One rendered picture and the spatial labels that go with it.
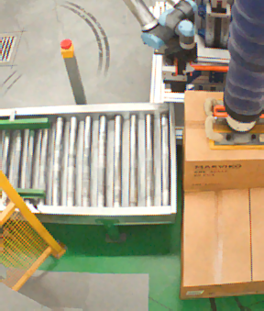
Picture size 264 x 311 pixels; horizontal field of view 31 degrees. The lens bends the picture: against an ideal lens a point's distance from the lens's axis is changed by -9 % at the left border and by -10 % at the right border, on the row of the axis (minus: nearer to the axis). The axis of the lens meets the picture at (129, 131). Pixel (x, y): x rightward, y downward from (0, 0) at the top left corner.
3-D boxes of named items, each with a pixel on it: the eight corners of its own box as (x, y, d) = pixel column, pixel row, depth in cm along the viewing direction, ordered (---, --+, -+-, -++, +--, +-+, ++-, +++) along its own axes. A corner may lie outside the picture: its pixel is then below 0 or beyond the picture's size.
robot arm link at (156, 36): (180, 35, 253) (123, -44, 229) (161, 51, 249) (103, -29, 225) (166, 36, 264) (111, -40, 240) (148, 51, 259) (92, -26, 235)
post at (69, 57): (83, 134, 366) (60, 51, 278) (84, 126, 369) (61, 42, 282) (93, 134, 366) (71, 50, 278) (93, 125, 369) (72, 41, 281)
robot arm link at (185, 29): (183, 16, 230) (198, 25, 226) (184, 29, 239) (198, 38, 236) (174, 25, 227) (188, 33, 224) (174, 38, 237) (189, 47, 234)
